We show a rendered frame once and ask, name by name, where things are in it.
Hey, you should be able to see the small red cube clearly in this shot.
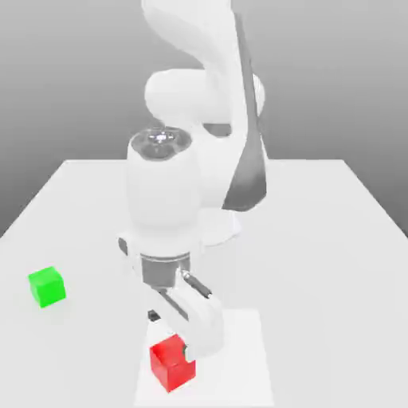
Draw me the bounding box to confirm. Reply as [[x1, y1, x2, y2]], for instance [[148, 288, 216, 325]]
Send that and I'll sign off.
[[149, 333, 196, 394]]

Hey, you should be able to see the small green cube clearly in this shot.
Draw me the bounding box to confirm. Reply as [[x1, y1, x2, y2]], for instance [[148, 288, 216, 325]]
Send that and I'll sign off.
[[27, 266, 67, 309]]

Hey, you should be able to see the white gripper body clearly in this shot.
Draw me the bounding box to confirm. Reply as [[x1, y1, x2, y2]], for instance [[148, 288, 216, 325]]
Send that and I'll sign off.
[[147, 284, 226, 360]]

